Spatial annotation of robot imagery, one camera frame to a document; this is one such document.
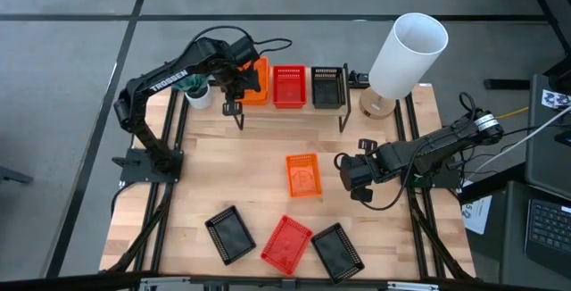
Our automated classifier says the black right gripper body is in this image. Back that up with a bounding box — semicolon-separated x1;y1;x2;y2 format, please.
356;142;402;192

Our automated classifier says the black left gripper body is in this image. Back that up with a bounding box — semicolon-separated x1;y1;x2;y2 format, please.
217;60;262;104

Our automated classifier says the orange plastic basket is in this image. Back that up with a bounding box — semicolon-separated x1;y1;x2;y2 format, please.
239;56;271;106
285;152;324;199

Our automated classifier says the black plastic basket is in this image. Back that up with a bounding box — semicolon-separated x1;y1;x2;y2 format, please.
204;204;257;266
310;222;366;286
310;65;348;111

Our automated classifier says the red plastic basket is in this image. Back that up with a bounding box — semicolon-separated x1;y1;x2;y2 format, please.
260;214;314;277
272;64;309;110

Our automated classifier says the wooden shelf with black legs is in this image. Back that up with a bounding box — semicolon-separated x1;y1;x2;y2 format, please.
229;62;353;134

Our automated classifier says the green plant in white pot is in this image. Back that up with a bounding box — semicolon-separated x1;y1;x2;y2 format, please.
171;74;214;111

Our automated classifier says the lamp with white shade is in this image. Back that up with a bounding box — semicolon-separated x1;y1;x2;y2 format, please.
359;12;450;121

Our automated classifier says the white paper sheet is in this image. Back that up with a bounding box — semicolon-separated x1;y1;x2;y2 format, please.
461;194;493;236

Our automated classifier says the black horizontal stand foot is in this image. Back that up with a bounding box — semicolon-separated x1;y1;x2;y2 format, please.
484;79;536;90

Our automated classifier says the black side desk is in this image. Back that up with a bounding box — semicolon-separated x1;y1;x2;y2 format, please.
459;161;571;291

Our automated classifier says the black keyboard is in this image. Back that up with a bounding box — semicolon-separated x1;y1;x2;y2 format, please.
524;198;571;279

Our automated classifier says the paper with black marker print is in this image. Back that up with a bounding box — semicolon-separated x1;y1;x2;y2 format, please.
541;88;571;111

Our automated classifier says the black diagonal stand bar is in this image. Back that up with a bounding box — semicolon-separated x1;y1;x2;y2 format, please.
521;0;571;51

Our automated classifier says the dark grey furniture foot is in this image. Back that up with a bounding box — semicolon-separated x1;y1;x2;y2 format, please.
0;164;35;185

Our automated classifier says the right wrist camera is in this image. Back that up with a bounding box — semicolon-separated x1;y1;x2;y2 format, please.
339;154;375;192

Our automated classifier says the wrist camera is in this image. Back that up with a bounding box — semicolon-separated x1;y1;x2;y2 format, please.
229;36;261;64
339;154;375;192

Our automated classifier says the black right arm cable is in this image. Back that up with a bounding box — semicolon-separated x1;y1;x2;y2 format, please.
333;147;418;212

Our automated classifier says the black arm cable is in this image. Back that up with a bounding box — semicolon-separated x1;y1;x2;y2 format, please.
333;147;418;212
189;24;294;60

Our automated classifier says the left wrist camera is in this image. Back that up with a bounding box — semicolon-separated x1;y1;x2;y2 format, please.
229;36;261;64

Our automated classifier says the black aluminium frame rail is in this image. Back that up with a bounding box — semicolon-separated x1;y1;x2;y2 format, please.
392;96;425;281
131;87;178;279
149;96;191;279
404;92;447;281

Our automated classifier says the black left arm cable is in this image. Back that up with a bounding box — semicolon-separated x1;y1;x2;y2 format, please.
189;24;294;60

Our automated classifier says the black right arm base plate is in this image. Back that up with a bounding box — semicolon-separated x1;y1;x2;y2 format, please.
398;165;463;190

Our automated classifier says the black diagonal frame strut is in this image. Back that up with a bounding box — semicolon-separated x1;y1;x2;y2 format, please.
104;192;173;277
408;192;476;281

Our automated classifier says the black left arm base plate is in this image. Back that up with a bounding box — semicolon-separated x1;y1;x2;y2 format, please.
111;147;185;184

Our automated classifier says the yellow cable by arm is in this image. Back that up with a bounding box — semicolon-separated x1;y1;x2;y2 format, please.
495;106;530;121

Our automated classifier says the thick white cable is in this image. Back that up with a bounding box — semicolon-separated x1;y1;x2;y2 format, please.
466;105;571;179

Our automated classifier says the long black frame beam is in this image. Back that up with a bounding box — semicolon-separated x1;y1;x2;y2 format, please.
0;270;571;291

